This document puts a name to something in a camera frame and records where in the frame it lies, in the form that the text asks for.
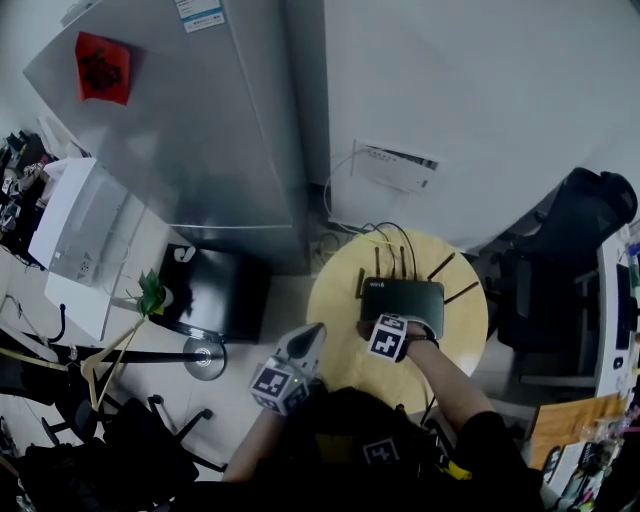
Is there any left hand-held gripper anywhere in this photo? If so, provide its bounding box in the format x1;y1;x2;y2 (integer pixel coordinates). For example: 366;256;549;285
248;322;328;417

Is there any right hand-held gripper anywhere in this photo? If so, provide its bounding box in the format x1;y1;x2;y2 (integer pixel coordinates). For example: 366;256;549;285
367;313;437;364

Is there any black router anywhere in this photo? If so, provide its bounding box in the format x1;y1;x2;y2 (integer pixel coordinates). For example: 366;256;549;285
355;244;481;341

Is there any person's right forearm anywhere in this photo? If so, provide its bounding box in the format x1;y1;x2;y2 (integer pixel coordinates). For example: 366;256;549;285
407;339;496;431

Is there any person's left forearm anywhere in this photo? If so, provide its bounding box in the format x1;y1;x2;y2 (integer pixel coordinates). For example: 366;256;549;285
222;409;286;484

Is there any round wooden side table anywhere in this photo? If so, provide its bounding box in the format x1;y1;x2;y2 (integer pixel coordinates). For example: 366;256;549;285
305;228;489;416

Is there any black coat rack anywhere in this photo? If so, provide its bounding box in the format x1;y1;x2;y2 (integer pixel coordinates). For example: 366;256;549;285
0;302;229;382

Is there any green potted plant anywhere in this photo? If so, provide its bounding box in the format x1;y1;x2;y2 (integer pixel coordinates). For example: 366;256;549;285
127;269;174;319

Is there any person's black shirt torso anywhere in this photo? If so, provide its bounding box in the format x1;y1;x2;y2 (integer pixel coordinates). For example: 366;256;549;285
164;387;546;512

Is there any black office chair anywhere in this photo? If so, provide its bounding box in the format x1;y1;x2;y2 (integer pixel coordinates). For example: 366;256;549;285
487;167;639;351
19;394;229;512

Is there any orange wooden desk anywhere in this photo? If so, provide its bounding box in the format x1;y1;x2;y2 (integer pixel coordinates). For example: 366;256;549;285
529;394;629;469

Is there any rainbow coloured notebook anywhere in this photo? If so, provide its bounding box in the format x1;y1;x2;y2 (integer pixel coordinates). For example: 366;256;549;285
554;442;586;486

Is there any white desk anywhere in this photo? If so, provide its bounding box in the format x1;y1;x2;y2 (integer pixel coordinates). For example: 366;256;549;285
597;224;640;399

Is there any black keyboard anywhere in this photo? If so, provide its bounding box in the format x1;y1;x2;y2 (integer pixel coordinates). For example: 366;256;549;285
615;264;632;351

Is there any silver refrigerator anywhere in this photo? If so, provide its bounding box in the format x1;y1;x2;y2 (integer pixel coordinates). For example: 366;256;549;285
22;0;326;274

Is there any white cabinet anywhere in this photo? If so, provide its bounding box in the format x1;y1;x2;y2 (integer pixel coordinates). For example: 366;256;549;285
28;157;196;341

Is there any red paper decoration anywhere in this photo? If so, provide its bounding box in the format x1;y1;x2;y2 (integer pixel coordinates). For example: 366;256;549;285
74;31;134;106

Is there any white blue label sticker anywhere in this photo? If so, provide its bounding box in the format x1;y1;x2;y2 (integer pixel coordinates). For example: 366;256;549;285
174;0;224;34

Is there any black cable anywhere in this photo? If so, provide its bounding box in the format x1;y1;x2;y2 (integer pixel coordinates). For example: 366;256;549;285
364;222;419;281

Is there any white cable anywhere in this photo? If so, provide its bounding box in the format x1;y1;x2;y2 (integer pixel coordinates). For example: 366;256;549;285
323;154;361;234

